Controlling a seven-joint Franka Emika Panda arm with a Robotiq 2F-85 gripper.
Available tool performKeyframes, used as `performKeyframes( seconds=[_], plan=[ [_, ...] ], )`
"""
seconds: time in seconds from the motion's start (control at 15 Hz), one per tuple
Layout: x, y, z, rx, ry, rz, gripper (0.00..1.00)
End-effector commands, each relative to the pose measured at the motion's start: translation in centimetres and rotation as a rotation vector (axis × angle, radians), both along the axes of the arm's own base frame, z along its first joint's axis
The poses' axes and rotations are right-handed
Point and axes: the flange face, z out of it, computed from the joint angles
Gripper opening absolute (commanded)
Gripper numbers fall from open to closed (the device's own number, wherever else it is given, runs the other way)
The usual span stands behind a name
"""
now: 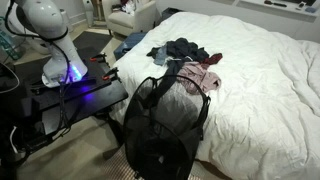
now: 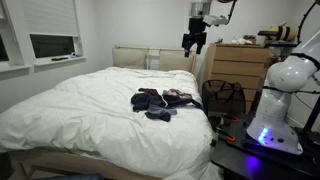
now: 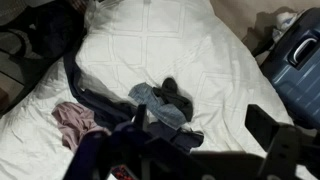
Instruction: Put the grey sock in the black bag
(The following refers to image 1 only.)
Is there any dark navy garment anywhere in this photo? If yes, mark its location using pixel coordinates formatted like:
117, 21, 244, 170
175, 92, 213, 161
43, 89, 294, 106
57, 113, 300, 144
166, 38, 209, 62

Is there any grey sock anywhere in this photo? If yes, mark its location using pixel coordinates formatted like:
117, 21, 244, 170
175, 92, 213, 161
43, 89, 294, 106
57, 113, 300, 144
154, 46, 167, 66

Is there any maroon garment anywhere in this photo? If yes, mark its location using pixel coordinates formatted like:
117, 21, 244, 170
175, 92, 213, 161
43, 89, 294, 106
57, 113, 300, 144
203, 53, 223, 65

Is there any blue storage box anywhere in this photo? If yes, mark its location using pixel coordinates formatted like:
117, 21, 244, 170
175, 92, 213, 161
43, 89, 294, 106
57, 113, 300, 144
113, 32, 146, 60

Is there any black mesh laundry bag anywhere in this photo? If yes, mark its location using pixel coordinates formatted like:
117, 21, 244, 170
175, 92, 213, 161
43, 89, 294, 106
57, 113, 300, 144
123, 75, 210, 180

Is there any orange-handled clamp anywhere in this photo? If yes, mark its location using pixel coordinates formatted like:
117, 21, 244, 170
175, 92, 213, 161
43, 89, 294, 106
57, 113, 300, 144
90, 53, 107, 63
102, 67, 120, 81

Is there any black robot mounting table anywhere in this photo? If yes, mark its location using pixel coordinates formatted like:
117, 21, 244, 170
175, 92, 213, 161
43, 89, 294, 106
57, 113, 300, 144
0, 59, 128, 157

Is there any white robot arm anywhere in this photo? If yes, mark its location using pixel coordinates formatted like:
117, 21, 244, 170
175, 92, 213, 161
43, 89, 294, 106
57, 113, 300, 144
5, 0, 88, 88

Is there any pink garment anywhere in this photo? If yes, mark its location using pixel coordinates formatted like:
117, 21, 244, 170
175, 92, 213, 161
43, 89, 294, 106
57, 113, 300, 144
178, 62, 221, 94

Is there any black remote on sill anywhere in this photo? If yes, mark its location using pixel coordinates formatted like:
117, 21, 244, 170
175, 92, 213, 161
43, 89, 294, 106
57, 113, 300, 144
264, 0, 287, 8

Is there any white duvet bed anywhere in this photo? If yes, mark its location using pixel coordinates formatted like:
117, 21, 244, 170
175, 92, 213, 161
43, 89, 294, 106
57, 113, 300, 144
115, 12, 320, 180

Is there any black sock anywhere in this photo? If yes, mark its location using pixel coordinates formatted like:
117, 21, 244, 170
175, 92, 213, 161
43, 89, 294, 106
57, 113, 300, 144
146, 47, 160, 59

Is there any cream armchair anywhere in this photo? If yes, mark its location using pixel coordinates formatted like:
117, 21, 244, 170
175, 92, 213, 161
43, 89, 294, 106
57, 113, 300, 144
102, 0, 156, 36

